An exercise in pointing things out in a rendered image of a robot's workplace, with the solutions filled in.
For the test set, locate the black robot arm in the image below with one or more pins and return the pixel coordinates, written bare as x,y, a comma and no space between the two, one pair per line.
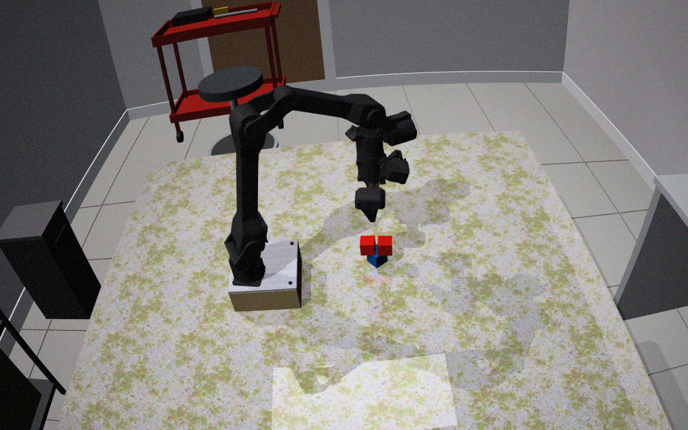
248,233

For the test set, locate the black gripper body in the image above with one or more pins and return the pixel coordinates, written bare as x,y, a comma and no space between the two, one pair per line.
373,197

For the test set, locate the red cube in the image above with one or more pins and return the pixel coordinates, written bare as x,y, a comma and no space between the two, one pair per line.
368,245
384,245

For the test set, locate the blue cube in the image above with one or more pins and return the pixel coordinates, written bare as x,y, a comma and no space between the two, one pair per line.
377,260

